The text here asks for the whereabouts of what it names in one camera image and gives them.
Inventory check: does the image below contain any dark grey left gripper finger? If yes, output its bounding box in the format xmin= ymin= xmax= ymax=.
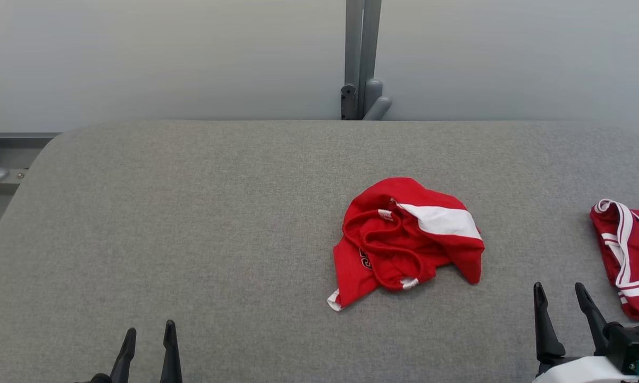
xmin=158 ymin=319 xmax=183 ymax=383
xmin=109 ymin=327 xmax=138 ymax=383

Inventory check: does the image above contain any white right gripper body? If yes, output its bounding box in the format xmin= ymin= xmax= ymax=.
xmin=532 ymin=355 xmax=639 ymax=383

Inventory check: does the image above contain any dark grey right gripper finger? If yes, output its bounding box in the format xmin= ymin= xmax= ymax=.
xmin=574 ymin=281 xmax=613 ymax=355
xmin=532 ymin=281 xmax=567 ymax=369

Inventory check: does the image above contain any red shorts white stripe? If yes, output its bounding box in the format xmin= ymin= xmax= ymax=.
xmin=327 ymin=177 xmax=486 ymax=312

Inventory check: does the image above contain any grey metal floor frame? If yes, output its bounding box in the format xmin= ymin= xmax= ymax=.
xmin=0 ymin=121 xmax=61 ymax=187

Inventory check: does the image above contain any grey metal upright post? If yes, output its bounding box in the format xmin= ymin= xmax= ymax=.
xmin=340 ymin=0 xmax=393 ymax=121

